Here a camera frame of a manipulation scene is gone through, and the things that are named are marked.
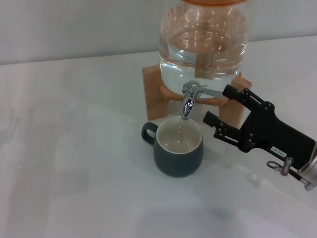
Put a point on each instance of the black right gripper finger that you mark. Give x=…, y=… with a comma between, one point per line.
x=227, y=134
x=252, y=102

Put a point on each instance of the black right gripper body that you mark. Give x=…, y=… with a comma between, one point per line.
x=270, y=131

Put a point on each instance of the black ceramic cup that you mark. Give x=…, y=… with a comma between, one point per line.
x=178, y=166

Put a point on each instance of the chrome faucet with lever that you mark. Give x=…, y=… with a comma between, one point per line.
x=188, y=104

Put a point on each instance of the glass water dispenser jar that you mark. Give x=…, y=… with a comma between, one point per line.
x=178, y=74

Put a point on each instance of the wooden dispenser stand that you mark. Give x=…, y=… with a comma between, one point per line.
x=153, y=99

